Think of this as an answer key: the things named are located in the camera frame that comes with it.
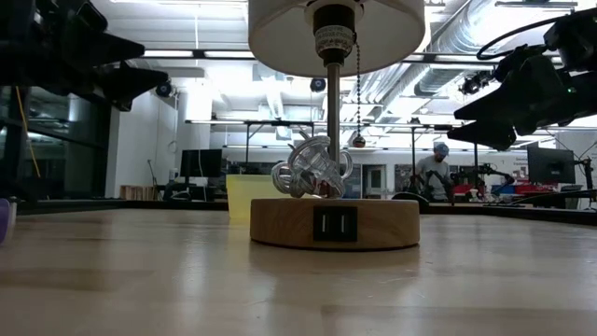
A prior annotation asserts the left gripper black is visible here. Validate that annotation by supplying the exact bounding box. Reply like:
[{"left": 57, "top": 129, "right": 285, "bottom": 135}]
[{"left": 0, "top": 0, "right": 171, "bottom": 112}]

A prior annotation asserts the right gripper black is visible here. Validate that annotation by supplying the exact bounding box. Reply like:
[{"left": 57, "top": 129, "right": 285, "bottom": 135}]
[{"left": 446, "top": 44, "right": 573, "bottom": 151}]

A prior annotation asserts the purple wall charger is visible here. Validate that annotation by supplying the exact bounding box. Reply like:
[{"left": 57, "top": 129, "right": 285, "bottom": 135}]
[{"left": 0, "top": 198, "right": 19, "bottom": 245}]

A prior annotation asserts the black computer monitor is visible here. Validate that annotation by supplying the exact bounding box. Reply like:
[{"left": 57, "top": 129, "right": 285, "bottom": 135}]
[
  {"left": 527, "top": 142, "right": 576, "bottom": 185},
  {"left": 179, "top": 148, "right": 224, "bottom": 179}
]

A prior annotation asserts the person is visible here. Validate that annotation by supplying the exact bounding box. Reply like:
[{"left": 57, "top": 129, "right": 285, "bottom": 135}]
[{"left": 414, "top": 142, "right": 454, "bottom": 203}]

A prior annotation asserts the wooden crate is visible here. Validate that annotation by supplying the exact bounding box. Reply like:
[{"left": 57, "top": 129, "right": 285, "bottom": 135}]
[{"left": 119, "top": 185, "right": 162, "bottom": 202}]

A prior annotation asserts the yellow translucent plastic bin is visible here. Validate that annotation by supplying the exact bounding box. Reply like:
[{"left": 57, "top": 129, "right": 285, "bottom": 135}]
[{"left": 226, "top": 174, "right": 281, "bottom": 221}]

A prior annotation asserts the white shade wooden base lamp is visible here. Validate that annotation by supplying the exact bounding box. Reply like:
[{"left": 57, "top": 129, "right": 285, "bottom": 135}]
[{"left": 247, "top": 0, "right": 426, "bottom": 252}]

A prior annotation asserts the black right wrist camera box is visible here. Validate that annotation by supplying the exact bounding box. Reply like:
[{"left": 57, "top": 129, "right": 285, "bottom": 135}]
[{"left": 543, "top": 7, "right": 597, "bottom": 71}]

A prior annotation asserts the black aluminium table frame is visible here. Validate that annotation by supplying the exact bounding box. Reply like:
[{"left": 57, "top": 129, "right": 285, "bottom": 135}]
[{"left": 16, "top": 198, "right": 597, "bottom": 229}]

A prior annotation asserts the clear coiled lamp cord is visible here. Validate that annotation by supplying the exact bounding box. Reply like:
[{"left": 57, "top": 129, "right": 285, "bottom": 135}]
[{"left": 271, "top": 130, "right": 354, "bottom": 200}]

